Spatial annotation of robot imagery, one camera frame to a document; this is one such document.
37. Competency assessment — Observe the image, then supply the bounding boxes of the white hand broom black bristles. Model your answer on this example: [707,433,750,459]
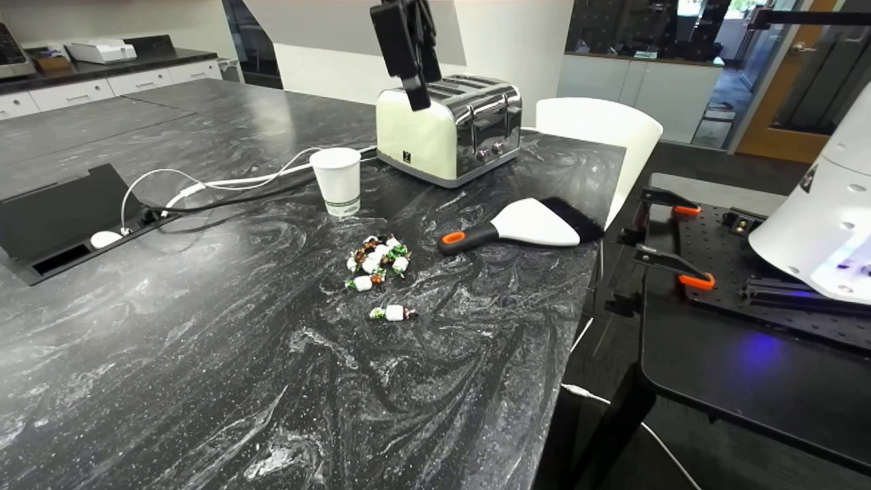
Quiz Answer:
[438,197,606,257]

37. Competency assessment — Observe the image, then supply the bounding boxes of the heap of wrapped sweets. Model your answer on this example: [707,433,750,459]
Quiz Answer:
[346,234,412,278]

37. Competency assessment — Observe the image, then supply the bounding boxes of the cream and chrome toaster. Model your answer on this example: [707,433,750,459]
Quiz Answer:
[376,73,523,189]

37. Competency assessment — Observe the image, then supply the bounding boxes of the white paper cup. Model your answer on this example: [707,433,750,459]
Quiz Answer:
[310,147,362,218]

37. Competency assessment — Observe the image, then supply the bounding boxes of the white chair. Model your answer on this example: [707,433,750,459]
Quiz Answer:
[535,97,665,232]

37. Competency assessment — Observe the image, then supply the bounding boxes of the white low cabinet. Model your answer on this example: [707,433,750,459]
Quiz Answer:
[557,52,726,145]

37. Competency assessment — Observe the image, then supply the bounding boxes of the white box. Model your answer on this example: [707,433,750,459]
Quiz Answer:
[65,39,138,65]

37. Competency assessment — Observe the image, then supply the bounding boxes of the white kitchen counter cabinets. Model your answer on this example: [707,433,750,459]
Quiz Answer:
[0,34,243,123]

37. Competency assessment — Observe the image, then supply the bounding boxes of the small wooden box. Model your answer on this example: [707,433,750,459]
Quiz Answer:
[33,46,73,74]

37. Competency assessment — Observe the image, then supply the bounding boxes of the wooden door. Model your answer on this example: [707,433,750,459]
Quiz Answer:
[736,0,840,165]

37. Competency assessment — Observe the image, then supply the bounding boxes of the black table socket box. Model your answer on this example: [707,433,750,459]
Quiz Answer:
[0,163,182,287]

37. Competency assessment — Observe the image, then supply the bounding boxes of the microwave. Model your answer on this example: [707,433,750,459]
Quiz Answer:
[0,22,37,80]

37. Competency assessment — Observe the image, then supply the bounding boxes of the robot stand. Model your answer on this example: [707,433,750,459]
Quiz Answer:
[573,173,871,490]

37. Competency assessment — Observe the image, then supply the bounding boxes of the black cable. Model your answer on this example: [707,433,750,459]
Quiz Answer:
[142,155,379,225]

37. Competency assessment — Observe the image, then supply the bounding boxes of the black clamp with orange handles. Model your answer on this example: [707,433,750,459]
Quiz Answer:
[638,186,702,217]
[632,244,717,291]

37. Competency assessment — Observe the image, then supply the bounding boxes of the white cable on floor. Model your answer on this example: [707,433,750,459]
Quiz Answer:
[561,383,703,490]

